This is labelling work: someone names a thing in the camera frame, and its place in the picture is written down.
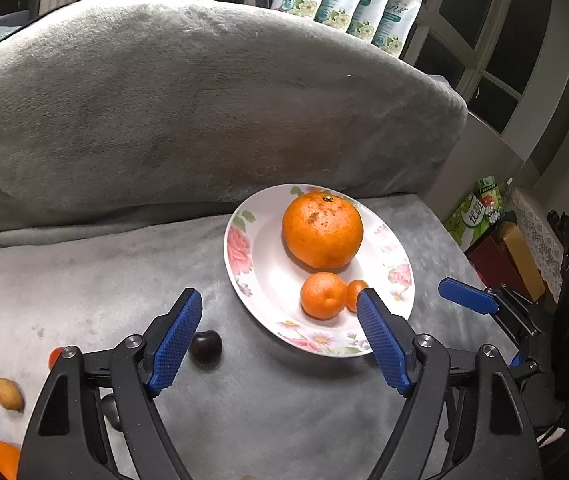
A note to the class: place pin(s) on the white lace cloth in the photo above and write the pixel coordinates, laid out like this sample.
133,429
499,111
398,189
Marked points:
539,230

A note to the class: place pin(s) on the grey fleece blanket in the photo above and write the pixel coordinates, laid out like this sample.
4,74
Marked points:
164,110

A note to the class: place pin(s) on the small mandarin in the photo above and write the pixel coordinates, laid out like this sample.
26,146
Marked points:
323,296

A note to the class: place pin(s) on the tiny orange kumquat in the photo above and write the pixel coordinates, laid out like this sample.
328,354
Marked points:
354,295

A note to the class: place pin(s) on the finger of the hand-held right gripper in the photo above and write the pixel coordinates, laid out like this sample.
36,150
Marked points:
466,295
526,366

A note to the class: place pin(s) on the red box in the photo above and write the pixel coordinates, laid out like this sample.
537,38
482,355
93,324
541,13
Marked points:
494,267

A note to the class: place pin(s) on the red tomato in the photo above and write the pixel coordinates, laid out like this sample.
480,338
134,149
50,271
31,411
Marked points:
55,357

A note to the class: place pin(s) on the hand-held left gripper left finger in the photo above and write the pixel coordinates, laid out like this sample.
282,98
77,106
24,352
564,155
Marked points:
174,345

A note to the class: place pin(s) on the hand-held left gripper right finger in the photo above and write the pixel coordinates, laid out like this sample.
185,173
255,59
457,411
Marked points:
383,345

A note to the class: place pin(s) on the yellow loquat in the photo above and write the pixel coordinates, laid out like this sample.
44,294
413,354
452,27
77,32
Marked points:
8,394

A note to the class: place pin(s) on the yellow box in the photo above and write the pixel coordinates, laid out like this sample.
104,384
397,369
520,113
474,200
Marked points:
521,257

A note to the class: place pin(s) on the white glazed door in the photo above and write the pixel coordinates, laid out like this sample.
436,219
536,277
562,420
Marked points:
493,20

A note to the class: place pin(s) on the green printed box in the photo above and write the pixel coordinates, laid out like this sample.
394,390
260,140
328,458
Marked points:
474,210

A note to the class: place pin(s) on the large speckled tangerine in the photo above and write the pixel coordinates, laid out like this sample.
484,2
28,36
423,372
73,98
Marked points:
323,230

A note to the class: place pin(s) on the smooth orange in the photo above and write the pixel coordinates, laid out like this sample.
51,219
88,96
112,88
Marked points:
2,460

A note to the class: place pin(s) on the floral white plate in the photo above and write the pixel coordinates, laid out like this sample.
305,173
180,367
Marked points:
264,260

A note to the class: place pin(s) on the dark chestnut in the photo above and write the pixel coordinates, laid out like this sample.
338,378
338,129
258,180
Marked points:
206,347

